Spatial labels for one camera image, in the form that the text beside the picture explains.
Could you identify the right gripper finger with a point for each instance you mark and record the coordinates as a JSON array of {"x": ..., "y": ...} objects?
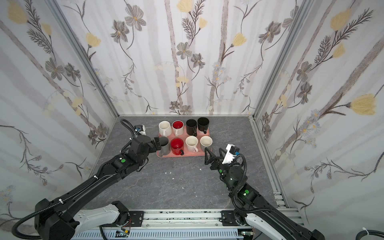
[
  {"x": 209, "y": 156},
  {"x": 222, "y": 152}
]

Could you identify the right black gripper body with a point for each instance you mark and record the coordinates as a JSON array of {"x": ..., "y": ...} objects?
[{"x": 217, "y": 161}]

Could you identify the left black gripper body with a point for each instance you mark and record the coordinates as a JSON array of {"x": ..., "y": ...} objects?
[{"x": 152, "y": 147}]

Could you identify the large grey upside-down mug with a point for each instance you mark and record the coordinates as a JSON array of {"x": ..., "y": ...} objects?
[{"x": 165, "y": 147}]

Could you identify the small grey upside-down mug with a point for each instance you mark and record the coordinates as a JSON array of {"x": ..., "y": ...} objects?
[{"x": 206, "y": 142}]

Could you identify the cream ribbed mug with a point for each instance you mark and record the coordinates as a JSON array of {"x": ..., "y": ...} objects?
[{"x": 165, "y": 129}]

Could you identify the red upside-down mug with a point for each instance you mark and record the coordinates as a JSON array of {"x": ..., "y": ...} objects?
[{"x": 177, "y": 146}]

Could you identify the pink upside-down mug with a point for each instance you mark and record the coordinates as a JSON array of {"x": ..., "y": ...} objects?
[{"x": 192, "y": 143}]

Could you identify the white mug red inside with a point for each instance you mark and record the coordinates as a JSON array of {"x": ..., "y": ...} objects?
[{"x": 178, "y": 128}]

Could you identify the grey mug white base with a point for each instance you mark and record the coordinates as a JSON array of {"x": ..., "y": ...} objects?
[{"x": 203, "y": 124}]

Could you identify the black mug white rim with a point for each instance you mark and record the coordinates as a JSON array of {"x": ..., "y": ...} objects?
[{"x": 191, "y": 127}]

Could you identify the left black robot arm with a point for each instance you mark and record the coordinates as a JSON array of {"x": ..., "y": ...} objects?
[{"x": 63, "y": 217}]

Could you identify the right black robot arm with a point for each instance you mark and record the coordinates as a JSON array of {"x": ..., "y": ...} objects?
[{"x": 251, "y": 207}]

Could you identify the white slotted cable duct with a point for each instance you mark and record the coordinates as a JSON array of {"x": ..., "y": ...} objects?
[{"x": 177, "y": 234}]

